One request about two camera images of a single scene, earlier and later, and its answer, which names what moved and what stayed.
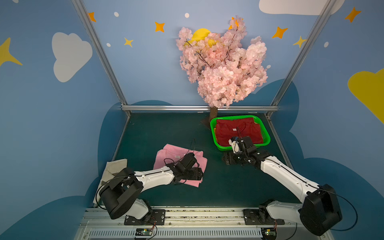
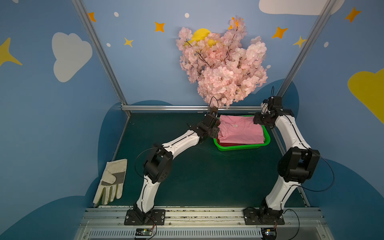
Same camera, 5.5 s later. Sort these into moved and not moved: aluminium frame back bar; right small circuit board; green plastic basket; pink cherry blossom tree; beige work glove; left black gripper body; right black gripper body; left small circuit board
Moved: right black gripper body; left black gripper body
Not moved: left small circuit board; green plastic basket; pink cherry blossom tree; aluminium frame back bar; beige work glove; right small circuit board
